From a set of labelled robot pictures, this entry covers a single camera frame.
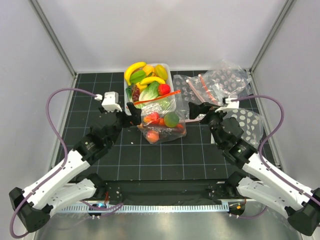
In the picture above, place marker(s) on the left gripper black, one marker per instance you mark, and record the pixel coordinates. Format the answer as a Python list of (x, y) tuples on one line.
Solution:
[(135, 113)]

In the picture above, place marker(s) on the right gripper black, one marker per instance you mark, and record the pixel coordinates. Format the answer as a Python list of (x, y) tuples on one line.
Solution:
[(196, 110)]

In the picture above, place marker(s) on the red strawberry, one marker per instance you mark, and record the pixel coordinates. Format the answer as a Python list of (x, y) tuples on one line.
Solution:
[(164, 89), (152, 118)]

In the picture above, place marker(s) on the green orange mango toy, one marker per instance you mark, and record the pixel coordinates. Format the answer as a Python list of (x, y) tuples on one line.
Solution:
[(171, 119)]

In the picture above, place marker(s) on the peach toy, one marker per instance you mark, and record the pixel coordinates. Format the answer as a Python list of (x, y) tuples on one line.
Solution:
[(152, 136)]

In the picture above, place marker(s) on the zip bag red zipper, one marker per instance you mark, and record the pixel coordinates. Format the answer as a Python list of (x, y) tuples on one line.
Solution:
[(166, 134)]

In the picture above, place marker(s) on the orange carrot toy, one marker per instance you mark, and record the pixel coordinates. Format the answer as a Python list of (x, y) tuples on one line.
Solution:
[(179, 128)]

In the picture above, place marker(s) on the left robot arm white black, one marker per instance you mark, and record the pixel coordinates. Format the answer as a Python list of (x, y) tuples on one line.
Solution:
[(37, 203)]

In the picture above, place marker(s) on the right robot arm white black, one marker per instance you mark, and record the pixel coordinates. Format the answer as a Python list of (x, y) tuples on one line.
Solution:
[(299, 204)]

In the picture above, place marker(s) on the white plastic food bin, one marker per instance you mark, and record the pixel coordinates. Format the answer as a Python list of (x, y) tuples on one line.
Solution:
[(168, 81)]

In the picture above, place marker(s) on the polka dot bag back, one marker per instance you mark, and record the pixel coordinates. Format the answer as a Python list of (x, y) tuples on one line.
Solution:
[(227, 79)]

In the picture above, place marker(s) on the polka dot bag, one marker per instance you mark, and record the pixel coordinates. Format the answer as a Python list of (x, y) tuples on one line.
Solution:
[(227, 79), (250, 122)]

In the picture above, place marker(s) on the polka dot bag right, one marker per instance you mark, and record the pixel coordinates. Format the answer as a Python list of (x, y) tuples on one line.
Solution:
[(250, 122)]

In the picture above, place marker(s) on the purple grapes toy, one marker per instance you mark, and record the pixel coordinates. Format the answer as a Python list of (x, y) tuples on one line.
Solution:
[(133, 93)]

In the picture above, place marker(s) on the bok choy toy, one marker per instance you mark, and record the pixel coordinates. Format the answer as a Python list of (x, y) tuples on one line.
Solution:
[(150, 93)]

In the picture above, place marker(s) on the green cabbage toy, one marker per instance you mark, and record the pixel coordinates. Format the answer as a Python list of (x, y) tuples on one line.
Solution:
[(164, 103)]

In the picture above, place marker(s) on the small yellow banana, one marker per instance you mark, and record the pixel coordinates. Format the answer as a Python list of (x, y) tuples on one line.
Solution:
[(151, 79)]

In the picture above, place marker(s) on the black grid mat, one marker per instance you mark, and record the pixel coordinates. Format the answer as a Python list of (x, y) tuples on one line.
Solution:
[(132, 158)]

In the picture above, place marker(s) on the orange fruit toy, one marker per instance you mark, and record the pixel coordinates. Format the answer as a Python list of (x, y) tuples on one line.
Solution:
[(149, 70)]

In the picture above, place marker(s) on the yellow starfruit toy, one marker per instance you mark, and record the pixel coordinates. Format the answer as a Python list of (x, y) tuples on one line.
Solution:
[(161, 72)]

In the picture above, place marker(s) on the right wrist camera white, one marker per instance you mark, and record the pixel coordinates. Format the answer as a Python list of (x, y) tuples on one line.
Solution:
[(229, 104)]

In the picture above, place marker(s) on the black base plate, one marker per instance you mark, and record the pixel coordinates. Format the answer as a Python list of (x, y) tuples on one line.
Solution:
[(168, 192)]

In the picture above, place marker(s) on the slotted cable duct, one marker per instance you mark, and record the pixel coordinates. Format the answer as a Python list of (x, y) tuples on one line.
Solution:
[(79, 208)]

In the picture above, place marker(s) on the right aluminium frame post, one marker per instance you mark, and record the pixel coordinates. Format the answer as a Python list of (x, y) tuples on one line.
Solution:
[(284, 12)]

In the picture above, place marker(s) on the aluminium frame post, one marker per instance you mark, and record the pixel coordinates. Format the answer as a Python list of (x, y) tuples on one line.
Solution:
[(284, 12), (52, 35)]

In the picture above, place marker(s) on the left aluminium frame post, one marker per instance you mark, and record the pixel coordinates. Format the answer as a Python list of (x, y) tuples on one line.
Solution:
[(52, 35)]

